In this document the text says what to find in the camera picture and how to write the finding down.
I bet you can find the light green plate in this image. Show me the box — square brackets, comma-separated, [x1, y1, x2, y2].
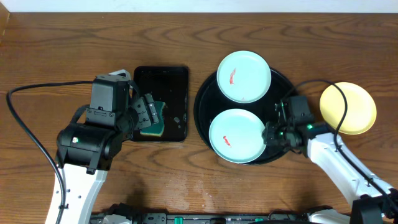
[208, 109, 266, 164]

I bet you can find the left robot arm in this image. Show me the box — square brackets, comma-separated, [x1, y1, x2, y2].
[46, 70, 159, 223]

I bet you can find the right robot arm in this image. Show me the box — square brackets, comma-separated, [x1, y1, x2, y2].
[262, 122, 397, 223]

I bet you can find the black round tray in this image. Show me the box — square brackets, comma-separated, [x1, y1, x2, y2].
[193, 68, 294, 149]

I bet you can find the light blue plate top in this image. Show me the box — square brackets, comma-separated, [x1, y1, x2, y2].
[216, 50, 272, 103]

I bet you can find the black rectangular tray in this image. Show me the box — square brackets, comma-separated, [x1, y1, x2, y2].
[132, 66, 189, 142]

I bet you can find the yellow plate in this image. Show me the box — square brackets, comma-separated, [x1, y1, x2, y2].
[320, 82, 377, 135]

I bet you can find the green yellow sponge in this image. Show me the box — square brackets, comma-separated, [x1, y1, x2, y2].
[140, 101, 165, 137]

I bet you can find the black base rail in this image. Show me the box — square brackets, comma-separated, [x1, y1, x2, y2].
[90, 203, 352, 224]

